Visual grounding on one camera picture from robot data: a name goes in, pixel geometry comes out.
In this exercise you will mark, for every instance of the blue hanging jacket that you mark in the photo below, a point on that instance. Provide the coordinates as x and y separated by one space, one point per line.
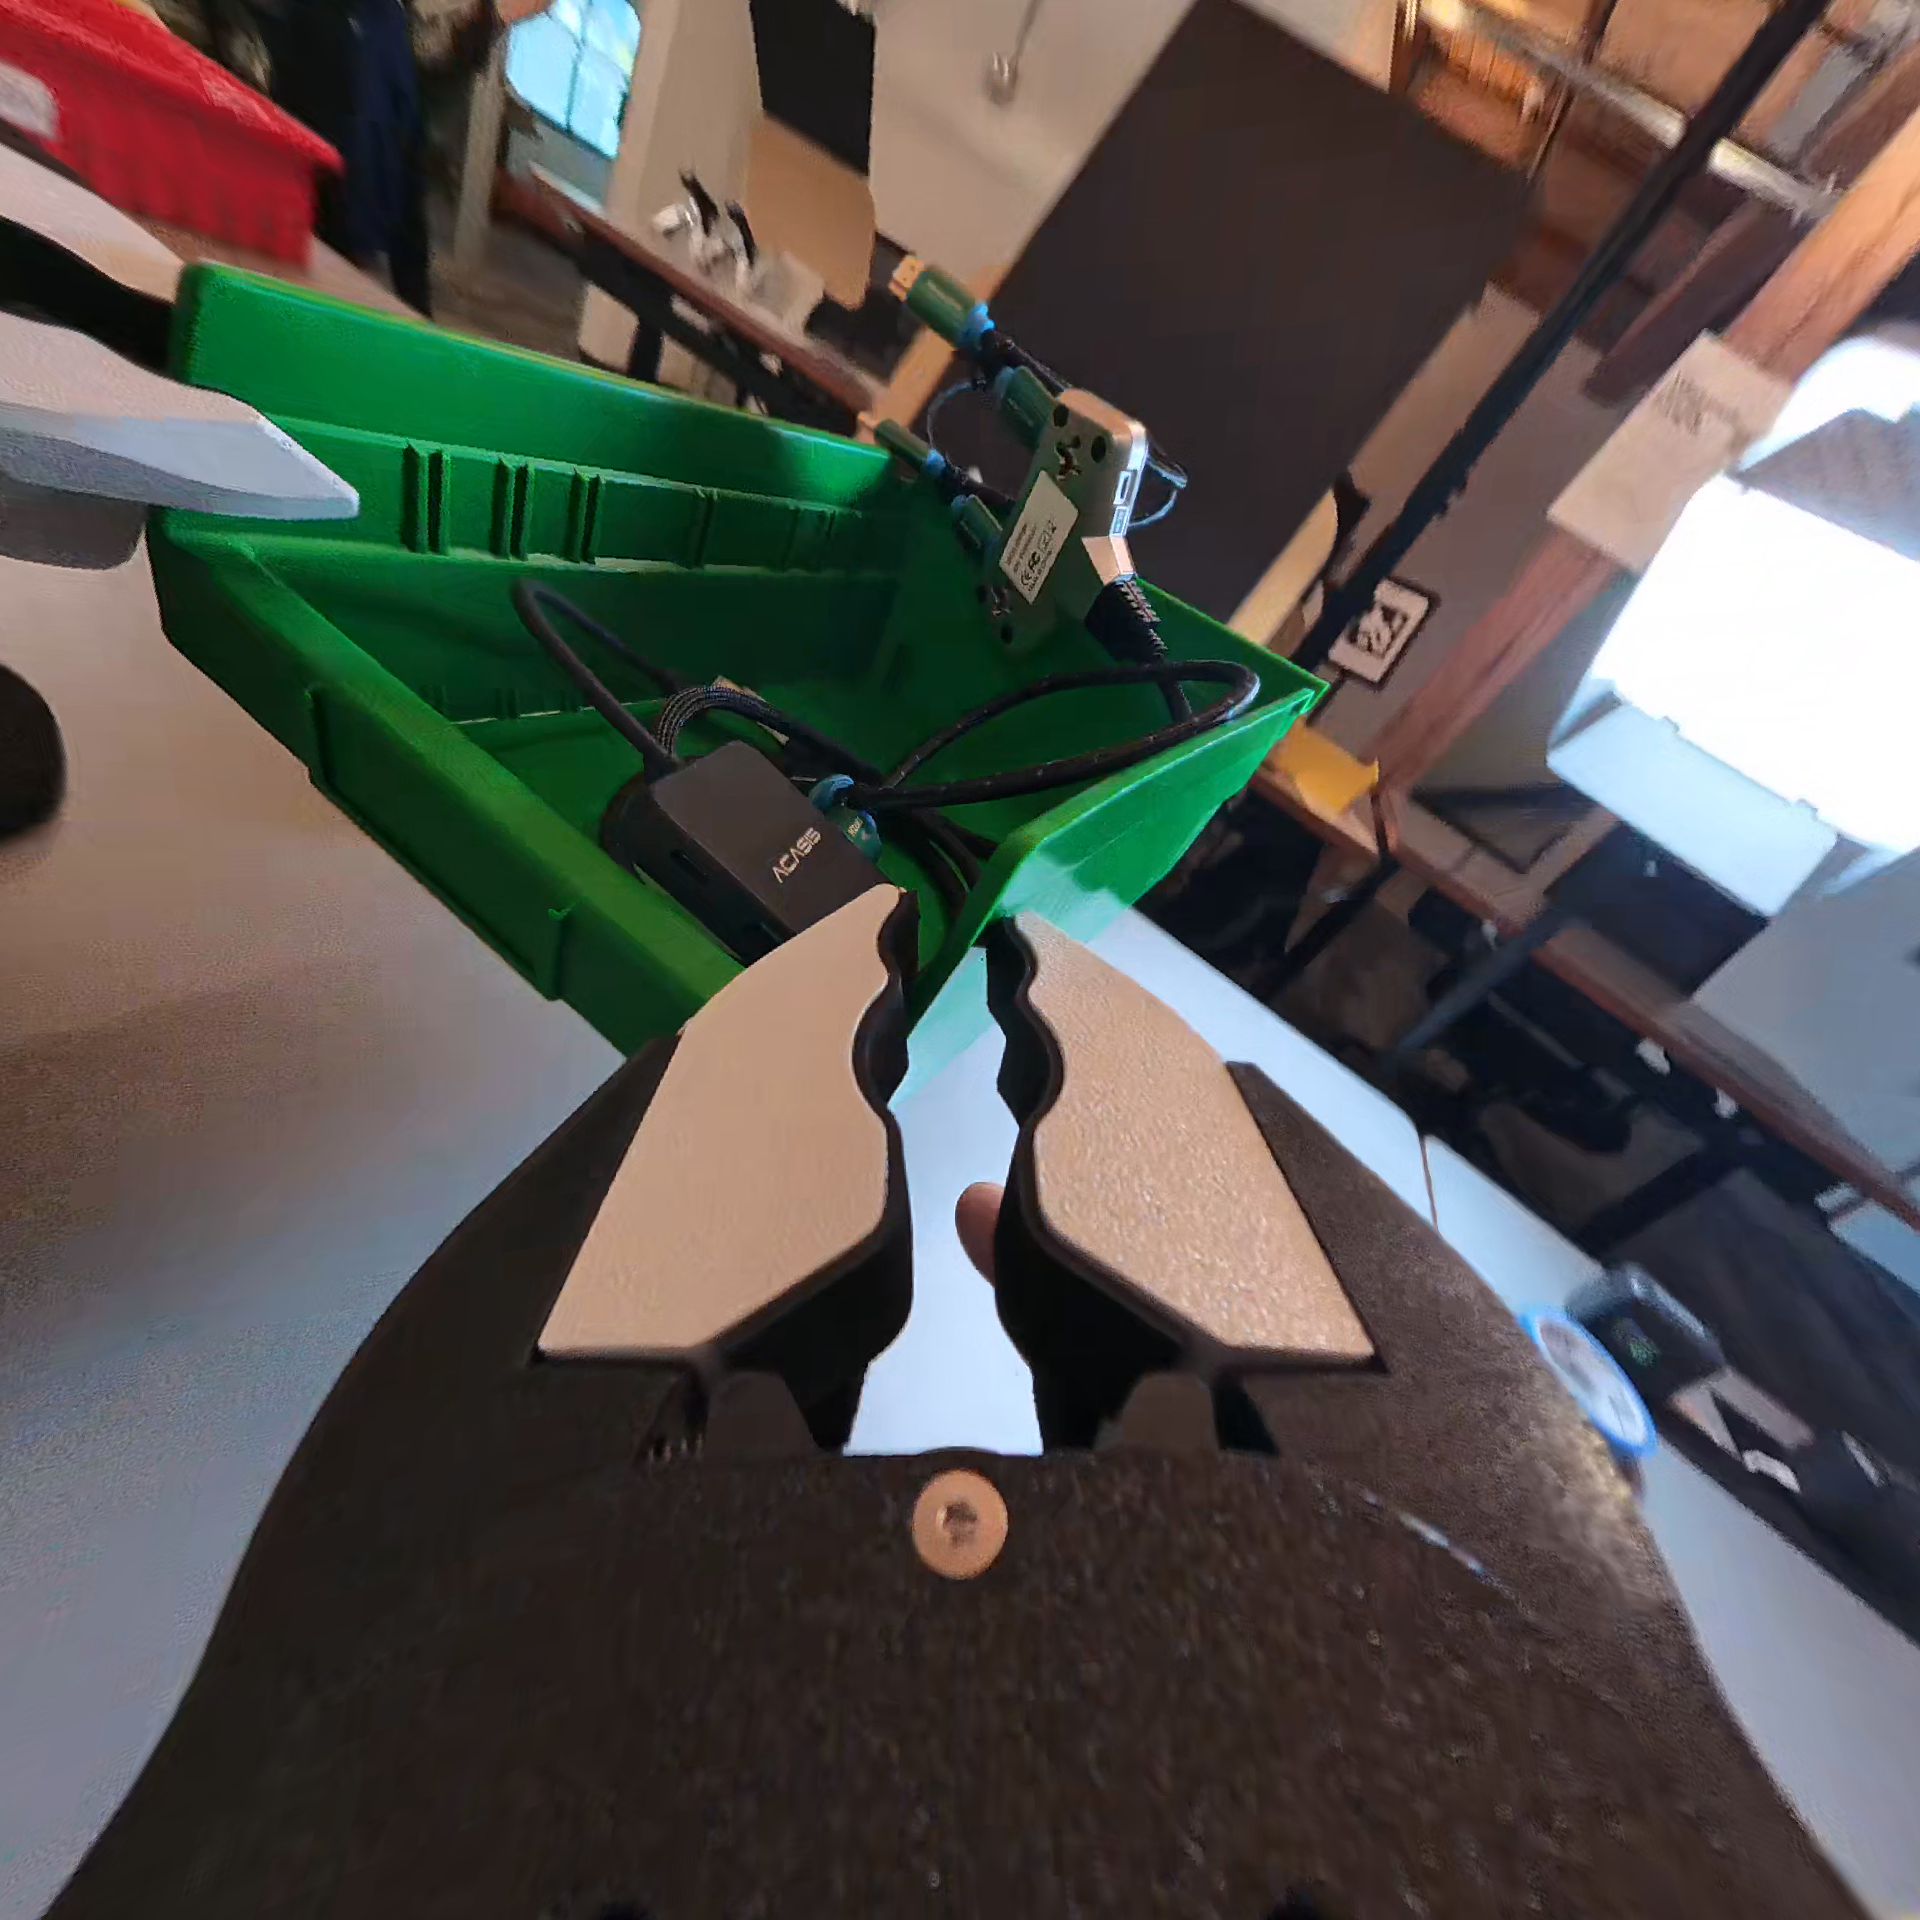
363 118

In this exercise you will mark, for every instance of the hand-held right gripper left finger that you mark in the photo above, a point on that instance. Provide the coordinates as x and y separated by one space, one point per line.
738 1168

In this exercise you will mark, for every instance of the bright white panel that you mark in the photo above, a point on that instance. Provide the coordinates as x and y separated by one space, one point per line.
1773 598

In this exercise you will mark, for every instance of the black metal frame bar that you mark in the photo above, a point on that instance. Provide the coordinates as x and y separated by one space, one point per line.
1557 299

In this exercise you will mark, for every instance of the wooden side table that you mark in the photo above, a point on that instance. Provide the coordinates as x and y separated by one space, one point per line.
374 286

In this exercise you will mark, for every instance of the blue tape roll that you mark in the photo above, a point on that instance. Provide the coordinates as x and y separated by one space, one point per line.
1634 1423

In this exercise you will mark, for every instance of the black USB hub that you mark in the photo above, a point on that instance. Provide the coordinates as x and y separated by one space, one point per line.
721 843

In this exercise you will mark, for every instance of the green plastic bin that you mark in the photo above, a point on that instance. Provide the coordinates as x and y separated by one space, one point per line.
453 392

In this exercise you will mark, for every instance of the white paper sign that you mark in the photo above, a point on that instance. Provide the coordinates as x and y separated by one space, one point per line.
1669 452

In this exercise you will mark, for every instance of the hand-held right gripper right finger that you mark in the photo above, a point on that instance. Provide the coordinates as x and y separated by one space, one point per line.
1169 1184

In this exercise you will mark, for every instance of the background wooden desk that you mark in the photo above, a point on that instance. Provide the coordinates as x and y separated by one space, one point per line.
677 292

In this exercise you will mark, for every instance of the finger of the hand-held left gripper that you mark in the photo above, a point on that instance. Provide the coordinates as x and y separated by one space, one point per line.
59 207
147 434

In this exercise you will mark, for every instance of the person's right hand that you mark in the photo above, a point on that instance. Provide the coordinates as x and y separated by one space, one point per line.
979 1222

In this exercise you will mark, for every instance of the black and white marker tag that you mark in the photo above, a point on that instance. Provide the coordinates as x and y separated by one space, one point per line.
1384 625

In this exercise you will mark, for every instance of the silver HDMI switch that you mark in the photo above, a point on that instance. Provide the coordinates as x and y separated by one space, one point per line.
1074 495

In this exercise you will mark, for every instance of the red plastic bin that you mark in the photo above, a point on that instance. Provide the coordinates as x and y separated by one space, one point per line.
147 118

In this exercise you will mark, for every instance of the black digital timer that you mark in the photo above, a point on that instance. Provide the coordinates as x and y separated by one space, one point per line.
1641 1334

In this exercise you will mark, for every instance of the yellow plastic bracket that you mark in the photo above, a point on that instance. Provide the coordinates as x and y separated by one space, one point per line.
1323 765

